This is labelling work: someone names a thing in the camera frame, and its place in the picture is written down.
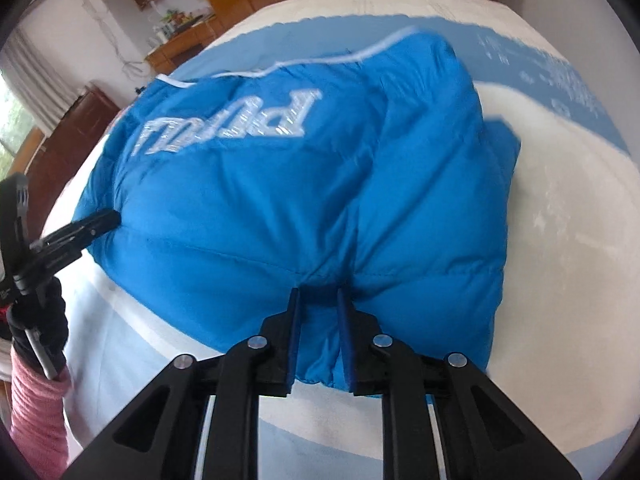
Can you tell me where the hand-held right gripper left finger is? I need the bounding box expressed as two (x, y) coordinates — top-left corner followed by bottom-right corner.
(62, 287), (303, 480)

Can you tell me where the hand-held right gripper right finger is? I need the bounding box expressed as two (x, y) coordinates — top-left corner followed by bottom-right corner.
(336, 287), (583, 480)

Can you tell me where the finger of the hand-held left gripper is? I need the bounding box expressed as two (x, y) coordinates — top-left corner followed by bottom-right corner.
(17, 232), (108, 286)
(31, 210), (122, 253)

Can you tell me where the blue padded jacket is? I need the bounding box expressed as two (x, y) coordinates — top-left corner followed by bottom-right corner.
(70, 24), (523, 397)

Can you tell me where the person's left hand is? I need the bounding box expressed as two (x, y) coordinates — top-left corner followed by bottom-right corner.
(10, 277), (69, 363)

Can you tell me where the window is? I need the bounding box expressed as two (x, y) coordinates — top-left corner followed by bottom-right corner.
(0, 75), (37, 161)

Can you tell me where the beige striped curtain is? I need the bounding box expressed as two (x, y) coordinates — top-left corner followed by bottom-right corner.
(0, 30), (66, 132)

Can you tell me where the wooden desk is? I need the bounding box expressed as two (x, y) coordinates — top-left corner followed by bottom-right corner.
(145, 16), (222, 77)

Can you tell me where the light blue and white blanket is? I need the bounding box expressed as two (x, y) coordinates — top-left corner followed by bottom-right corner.
(42, 0), (633, 480)

